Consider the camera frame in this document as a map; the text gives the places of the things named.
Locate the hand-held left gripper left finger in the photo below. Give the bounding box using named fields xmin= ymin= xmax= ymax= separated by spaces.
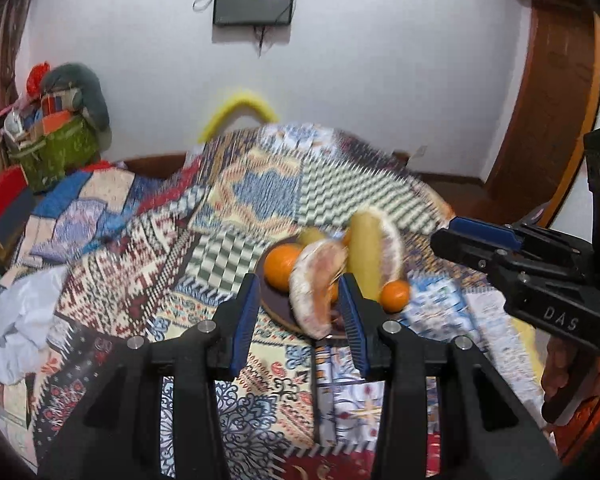
xmin=37 ymin=272 xmax=261 ymax=480

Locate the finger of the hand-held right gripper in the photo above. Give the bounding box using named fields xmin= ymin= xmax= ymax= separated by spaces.
xmin=430 ymin=216 xmax=591 ymax=281

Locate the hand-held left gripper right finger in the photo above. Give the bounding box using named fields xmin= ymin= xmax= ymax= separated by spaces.
xmin=337 ymin=272 xmax=563 ymax=480

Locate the brown oval plate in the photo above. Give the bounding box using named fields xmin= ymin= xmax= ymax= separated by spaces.
xmin=255 ymin=240 xmax=381 ymax=341

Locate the large pomelo segment with rind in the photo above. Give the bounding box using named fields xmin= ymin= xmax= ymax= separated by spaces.
xmin=288 ymin=239 xmax=353 ymax=339

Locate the long yellow banana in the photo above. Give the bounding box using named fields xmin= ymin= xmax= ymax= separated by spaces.
xmin=348 ymin=210 xmax=396 ymax=302

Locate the small pale pomelo segment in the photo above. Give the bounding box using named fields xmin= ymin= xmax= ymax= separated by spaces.
xmin=380 ymin=210 xmax=406 ymax=283

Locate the person's right hand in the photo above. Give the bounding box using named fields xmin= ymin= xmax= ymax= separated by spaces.
xmin=540 ymin=332 xmax=573 ymax=408

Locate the yellow orange fleece blanket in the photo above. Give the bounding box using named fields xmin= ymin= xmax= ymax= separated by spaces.
xmin=510 ymin=317 xmax=548 ymax=376

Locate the large plain orange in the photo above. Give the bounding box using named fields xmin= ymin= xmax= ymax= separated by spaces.
xmin=263 ymin=243 xmax=303 ymax=292

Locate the patterned patchwork blanket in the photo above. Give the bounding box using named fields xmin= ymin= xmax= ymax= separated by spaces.
xmin=0 ymin=122 xmax=546 ymax=480

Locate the white crumpled cloth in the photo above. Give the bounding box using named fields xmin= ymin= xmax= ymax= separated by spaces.
xmin=0 ymin=265 xmax=70 ymax=386

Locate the green fabric bag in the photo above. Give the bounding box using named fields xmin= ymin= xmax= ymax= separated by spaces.
xmin=7 ymin=115 xmax=101 ymax=193

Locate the red box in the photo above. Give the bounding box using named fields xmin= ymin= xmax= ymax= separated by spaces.
xmin=0 ymin=167 xmax=36 ymax=246

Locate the orange box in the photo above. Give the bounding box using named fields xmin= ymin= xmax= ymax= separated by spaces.
xmin=44 ymin=111 xmax=73 ymax=133

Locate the grey plush toy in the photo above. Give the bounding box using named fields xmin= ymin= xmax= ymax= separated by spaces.
xmin=40 ymin=62 xmax=113 ymax=146

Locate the red fluffy item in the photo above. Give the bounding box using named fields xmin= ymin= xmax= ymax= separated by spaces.
xmin=27 ymin=61 xmax=51 ymax=96

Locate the brown curtain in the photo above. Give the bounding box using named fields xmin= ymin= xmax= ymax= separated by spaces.
xmin=0 ymin=0 xmax=53 ymax=181

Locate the wooden door frame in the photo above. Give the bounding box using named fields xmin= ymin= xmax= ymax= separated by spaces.
xmin=482 ymin=0 xmax=600 ymax=226

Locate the black television cable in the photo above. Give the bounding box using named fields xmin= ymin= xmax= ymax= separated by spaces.
xmin=252 ymin=24 xmax=273 ymax=58

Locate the wall mounted black television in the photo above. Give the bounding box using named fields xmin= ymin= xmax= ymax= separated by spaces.
xmin=212 ymin=0 xmax=298 ymax=27

